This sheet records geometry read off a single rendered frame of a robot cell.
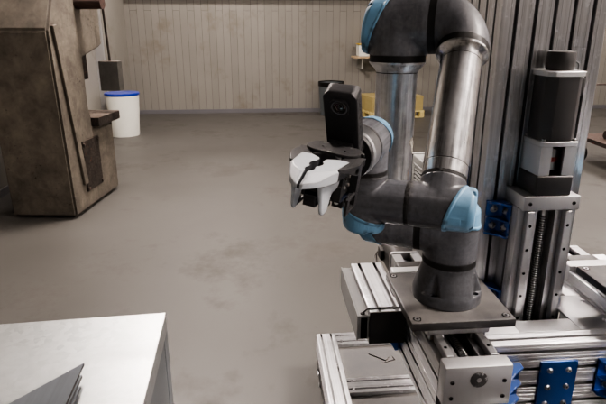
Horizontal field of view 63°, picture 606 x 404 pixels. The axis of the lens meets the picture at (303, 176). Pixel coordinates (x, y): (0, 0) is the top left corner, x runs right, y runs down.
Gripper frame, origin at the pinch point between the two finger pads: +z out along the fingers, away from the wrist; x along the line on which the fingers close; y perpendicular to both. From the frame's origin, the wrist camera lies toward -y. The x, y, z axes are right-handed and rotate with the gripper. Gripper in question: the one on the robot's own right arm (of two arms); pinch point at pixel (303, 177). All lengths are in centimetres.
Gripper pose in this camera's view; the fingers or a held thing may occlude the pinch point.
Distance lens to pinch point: 54.5
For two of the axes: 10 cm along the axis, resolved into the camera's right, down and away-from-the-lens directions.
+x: -9.2, -2.3, 3.1
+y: -1.3, 9.4, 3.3
